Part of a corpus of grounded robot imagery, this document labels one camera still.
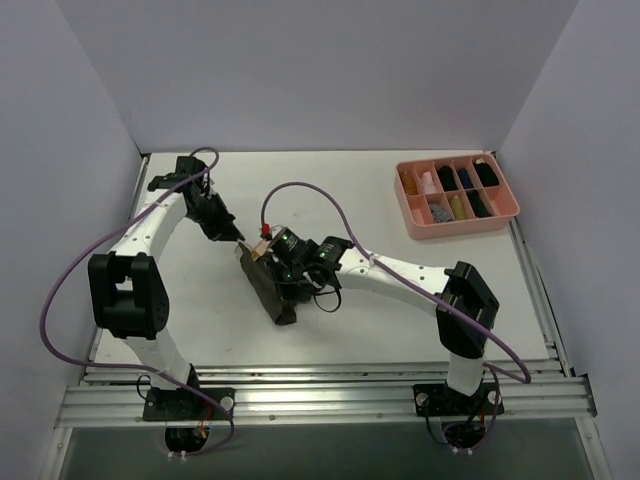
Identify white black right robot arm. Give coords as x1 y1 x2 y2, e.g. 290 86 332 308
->
267 230 500 413

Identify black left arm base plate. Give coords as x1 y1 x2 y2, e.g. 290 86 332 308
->
142 387 236 422

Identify black rolled garment lower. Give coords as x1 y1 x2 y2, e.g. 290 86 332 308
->
466 190 492 218

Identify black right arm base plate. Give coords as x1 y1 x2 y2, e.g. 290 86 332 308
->
412 382 505 417

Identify aluminium frame rail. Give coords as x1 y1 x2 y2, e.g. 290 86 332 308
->
56 361 597 428

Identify brown underwear cream waistband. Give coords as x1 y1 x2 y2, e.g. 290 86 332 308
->
236 242 297 326

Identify yellow rolled garment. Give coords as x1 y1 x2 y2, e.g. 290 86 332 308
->
449 196 467 221

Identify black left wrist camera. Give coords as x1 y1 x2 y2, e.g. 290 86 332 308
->
174 156 207 182

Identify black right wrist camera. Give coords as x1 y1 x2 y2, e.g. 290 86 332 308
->
269 227 312 268

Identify orange rolled garment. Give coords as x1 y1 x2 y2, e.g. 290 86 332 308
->
400 171 419 196

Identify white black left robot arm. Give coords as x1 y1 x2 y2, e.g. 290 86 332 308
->
87 152 245 419

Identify dark blue rolled garment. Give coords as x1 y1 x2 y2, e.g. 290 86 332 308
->
457 168 474 189

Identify grey patterned rolled garment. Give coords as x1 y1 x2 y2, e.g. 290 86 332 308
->
429 203 454 223

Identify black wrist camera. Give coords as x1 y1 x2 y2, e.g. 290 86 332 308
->
174 156 207 182
269 227 312 268

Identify pink white rolled garment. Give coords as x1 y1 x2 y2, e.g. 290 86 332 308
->
421 171 437 195

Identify black white rolled garment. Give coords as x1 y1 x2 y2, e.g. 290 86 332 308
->
474 159 500 187

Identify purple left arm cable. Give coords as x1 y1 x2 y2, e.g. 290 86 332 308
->
39 146 236 456

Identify pink divided storage box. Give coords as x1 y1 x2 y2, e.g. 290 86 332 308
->
395 152 520 240

